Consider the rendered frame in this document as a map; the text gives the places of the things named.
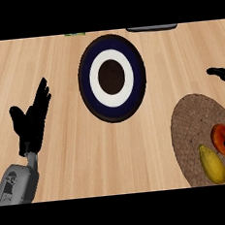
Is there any brown round woven placemat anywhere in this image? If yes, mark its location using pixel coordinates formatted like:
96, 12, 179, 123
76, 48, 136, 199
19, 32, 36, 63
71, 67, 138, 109
167, 90, 225, 190

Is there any dark grey flat object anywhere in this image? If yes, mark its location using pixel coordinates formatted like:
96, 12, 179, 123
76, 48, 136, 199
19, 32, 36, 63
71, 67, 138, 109
125, 22, 178, 35

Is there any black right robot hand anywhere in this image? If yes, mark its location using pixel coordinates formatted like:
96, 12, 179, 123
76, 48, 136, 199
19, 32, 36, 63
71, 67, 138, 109
206, 66, 225, 152

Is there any green object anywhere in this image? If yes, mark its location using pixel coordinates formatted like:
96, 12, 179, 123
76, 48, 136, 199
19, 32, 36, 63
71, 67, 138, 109
64, 31, 86, 38

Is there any red tomato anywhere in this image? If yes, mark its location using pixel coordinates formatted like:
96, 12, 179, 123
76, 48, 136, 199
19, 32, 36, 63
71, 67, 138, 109
209, 122, 225, 158

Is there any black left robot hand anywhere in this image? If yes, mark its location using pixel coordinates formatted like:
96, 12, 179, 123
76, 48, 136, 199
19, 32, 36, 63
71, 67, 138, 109
5, 76, 58, 159

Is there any blue and white plate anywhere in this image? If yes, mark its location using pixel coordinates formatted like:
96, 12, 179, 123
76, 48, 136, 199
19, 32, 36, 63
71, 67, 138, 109
74, 31, 151, 127

